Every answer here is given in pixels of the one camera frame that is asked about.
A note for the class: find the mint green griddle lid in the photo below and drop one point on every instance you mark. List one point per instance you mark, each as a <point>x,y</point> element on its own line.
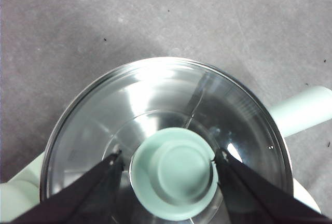
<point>18,198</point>

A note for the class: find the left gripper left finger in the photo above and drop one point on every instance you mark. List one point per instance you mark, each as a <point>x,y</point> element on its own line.
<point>77,203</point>

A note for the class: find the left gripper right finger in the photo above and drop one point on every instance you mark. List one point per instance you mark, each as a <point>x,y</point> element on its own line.
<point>259,203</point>

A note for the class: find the glass pot lid green knob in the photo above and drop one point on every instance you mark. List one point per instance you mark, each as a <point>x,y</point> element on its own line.
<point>176,172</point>

